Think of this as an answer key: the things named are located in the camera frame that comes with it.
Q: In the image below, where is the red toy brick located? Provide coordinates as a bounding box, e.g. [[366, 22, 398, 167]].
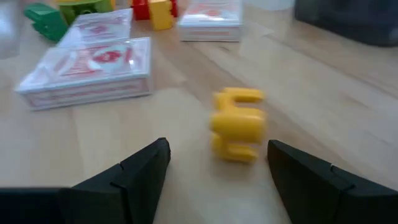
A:
[[129, 0, 180, 21]]

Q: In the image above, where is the dark green toy brick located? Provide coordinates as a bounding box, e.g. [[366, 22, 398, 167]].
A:
[[23, 2, 70, 43]]

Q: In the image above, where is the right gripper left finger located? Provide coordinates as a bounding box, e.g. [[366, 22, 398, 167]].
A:
[[0, 137, 171, 224]]

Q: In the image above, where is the small yellow toy brick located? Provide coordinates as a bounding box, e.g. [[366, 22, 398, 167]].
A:
[[147, 0, 175, 32]]

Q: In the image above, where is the light green toy brick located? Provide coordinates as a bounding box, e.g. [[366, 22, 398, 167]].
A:
[[58, 1, 115, 26]]

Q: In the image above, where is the large orange-yellow toy brick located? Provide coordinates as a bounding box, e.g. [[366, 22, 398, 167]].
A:
[[55, 0, 116, 5]]

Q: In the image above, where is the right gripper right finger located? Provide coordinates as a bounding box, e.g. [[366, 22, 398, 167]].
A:
[[266, 139, 398, 224]]

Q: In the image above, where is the card deck diamond print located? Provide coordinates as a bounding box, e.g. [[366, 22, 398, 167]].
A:
[[177, 0, 244, 43]]

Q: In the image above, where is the yellow square toy brick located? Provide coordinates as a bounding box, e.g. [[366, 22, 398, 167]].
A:
[[210, 86, 267, 164]]

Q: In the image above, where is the dark smoky plastic bin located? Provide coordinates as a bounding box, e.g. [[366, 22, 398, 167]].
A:
[[293, 0, 398, 48]]

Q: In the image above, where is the card deck red circle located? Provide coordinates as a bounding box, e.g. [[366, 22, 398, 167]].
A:
[[14, 36, 154, 111]]

